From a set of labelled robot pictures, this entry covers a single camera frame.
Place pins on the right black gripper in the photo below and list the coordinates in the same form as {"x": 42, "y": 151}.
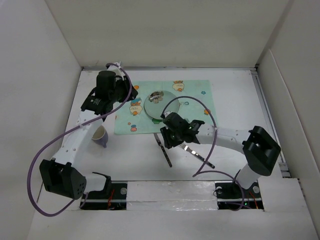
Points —
{"x": 168, "y": 142}

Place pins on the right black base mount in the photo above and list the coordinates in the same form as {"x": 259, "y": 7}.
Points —
{"x": 230, "y": 197}

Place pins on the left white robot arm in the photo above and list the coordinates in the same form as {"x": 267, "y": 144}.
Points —
{"x": 60, "y": 174}

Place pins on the green cartoon print placemat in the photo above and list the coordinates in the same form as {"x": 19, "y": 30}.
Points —
{"x": 194, "y": 101}

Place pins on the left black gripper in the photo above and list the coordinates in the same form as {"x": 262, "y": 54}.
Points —
{"x": 124, "y": 82}

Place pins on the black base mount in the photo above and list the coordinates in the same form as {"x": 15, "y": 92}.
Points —
{"x": 230, "y": 197}
{"x": 102, "y": 193}

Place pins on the steel table knife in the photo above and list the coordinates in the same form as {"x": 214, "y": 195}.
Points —
{"x": 163, "y": 149}

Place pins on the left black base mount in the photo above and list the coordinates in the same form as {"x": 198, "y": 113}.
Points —
{"x": 102, "y": 193}

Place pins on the green floral plate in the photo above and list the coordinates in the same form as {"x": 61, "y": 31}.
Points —
{"x": 155, "y": 103}

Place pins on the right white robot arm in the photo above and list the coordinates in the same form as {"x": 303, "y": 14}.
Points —
{"x": 261, "y": 151}

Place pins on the purple ceramic mug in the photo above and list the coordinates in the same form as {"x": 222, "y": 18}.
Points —
{"x": 100, "y": 137}

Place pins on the steel fork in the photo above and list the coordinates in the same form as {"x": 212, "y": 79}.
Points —
{"x": 186, "y": 148}

